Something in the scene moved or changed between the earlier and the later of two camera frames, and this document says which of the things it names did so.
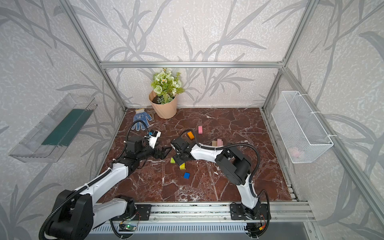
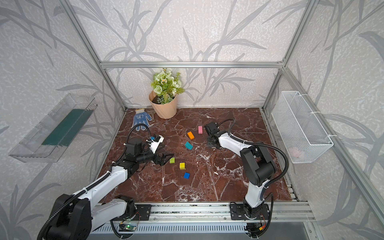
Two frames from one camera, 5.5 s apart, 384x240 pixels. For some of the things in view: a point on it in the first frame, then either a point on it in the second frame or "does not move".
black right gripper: (179, 154) -> (212, 141)
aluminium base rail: (220, 212) does not move
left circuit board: (127, 227) does not move
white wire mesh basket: (303, 133) does not move
